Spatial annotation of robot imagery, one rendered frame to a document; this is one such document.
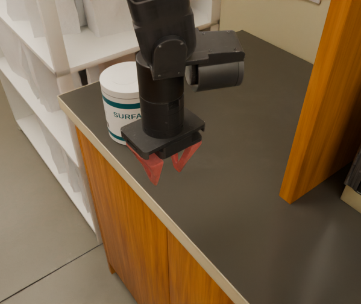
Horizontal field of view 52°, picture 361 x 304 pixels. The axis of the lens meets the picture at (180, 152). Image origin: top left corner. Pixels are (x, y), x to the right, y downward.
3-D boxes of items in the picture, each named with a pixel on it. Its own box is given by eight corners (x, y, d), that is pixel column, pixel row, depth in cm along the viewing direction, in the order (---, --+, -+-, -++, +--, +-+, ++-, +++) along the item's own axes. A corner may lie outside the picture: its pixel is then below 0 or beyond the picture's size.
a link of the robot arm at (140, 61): (131, 40, 45) (138, 63, 41) (186, 34, 46) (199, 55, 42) (136, 89, 50) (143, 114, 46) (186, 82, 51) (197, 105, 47)
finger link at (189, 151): (202, 175, 58) (204, 128, 51) (164, 197, 55) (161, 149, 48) (175, 152, 62) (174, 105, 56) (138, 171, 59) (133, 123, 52)
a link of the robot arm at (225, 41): (137, -16, 40) (153, 41, 36) (238, -26, 42) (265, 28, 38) (139, 63, 50) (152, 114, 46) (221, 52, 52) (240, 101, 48)
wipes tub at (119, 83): (143, 107, 98) (138, 55, 88) (172, 132, 90) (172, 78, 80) (98, 126, 92) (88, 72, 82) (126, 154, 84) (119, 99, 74)
